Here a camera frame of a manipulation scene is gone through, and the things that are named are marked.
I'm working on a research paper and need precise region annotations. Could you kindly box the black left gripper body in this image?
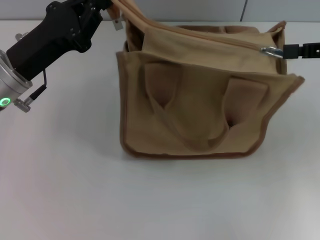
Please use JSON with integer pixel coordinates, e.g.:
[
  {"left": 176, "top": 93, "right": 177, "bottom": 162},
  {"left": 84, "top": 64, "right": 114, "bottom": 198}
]
[{"left": 5, "top": 0, "right": 94, "bottom": 81}]

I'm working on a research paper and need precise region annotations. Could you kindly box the silver metal zipper pull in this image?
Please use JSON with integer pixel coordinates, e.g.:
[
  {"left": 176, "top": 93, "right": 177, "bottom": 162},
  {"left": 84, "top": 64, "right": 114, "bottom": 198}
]
[{"left": 260, "top": 45, "right": 285, "bottom": 60}]

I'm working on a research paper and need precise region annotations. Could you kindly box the khaki canvas food bag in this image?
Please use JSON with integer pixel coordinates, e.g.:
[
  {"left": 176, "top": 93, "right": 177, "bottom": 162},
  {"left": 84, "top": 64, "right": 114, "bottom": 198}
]
[{"left": 109, "top": 0, "right": 306, "bottom": 160}]

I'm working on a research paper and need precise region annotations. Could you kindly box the thin black left gripper cable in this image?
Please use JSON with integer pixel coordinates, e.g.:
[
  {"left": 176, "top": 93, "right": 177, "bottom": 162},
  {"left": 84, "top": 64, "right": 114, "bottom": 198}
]
[{"left": 14, "top": 69, "right": 49, "bottom": 114}]

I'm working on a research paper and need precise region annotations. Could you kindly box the small metal zipper end tag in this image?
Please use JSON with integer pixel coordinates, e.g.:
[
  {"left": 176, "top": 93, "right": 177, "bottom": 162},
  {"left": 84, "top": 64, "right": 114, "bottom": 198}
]
[{"left": 112, "top": 19, "right": 124, "bottom": 32}]

